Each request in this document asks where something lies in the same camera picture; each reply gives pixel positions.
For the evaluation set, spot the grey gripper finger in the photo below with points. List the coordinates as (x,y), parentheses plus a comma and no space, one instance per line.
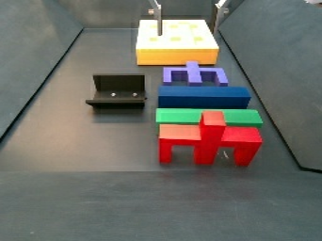
(155,11)
(220,11)

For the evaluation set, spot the green rectangular block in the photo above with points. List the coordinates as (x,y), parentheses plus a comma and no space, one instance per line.
(235,117)

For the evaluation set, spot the yellow slotted board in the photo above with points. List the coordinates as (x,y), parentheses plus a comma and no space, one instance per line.
(186,41)

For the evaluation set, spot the purple comb-shaped block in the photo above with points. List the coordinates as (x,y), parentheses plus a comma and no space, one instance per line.
(195,75)

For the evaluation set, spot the blue rectangular block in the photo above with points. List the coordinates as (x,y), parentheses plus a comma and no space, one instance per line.
(203,97)

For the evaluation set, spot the red comb-shaped block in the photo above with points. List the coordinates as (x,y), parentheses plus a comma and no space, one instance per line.
(207,137)

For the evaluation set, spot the black angle bracket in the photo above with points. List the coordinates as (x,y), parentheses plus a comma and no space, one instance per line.
(119,90)

